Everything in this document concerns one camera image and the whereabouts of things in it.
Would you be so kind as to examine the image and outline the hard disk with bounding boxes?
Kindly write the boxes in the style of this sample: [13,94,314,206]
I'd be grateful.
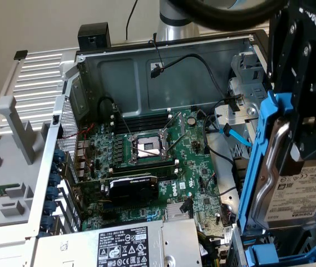
[237,90,316,231]

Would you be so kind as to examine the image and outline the blue SATA wire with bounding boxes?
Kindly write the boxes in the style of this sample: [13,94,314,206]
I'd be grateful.
[219,123,253,148]

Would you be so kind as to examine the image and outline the blue disk caddy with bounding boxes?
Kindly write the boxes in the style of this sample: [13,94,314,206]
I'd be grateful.
[243,235,316,267]

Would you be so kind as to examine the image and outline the silver metal drive cage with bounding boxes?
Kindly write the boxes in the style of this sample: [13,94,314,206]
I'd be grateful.
[213,51,273,145]

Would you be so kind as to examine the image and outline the black plastic air shroud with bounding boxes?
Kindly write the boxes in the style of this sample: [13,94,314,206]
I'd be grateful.
[231,157,244,201]

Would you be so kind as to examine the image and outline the open PC case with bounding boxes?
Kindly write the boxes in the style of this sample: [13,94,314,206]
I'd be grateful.
[24,29,316,267]

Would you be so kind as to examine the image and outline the silver socket cover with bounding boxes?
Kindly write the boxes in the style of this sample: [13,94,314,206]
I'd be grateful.
[159,111,188,140]

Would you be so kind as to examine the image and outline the green motherboard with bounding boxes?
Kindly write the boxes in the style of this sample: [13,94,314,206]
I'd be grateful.
[74,108,233,245]

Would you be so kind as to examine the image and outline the black RAM slot bank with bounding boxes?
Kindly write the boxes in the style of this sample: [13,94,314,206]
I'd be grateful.
[109,158,181,180]
[109,107,174,133]

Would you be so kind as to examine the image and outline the blue drive caddy brackets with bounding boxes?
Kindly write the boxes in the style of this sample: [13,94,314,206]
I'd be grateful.
[227,222,316,267]

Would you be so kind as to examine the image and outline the CPU socket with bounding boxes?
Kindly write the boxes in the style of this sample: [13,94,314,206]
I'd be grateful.
[127,129,170,164]

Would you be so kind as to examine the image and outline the thin locking lever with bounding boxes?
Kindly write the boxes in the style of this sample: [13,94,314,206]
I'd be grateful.
[112,103,134,139]

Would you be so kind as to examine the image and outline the silver finned heat sink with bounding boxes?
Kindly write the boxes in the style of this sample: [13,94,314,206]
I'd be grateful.
[165,202,189,220]

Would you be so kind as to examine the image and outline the black block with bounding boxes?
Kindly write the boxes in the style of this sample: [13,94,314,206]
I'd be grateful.
[77,22,111,52]

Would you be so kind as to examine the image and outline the black graphics card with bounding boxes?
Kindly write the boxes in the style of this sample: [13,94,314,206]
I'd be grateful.
[73,174,159,208]

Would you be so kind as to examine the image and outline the silver power supply unit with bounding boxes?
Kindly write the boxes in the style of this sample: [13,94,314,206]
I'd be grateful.
[35,218,203,267]

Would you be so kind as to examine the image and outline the grey parts rack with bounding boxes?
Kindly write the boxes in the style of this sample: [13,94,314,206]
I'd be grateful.
[0,96,50,229]

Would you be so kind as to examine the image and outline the black wire with flat connector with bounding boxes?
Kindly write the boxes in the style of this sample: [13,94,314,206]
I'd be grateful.
[149,32,244,112]

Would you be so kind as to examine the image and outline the thin black cable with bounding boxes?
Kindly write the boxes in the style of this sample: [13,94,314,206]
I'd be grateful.
[125,0,140,39]

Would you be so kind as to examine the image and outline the black wire with angled connector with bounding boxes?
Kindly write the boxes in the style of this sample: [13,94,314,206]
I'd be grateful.
[181,197,194,219]

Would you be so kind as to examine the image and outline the thin red wire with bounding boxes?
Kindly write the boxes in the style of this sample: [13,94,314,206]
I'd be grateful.
[63,123,95,170]

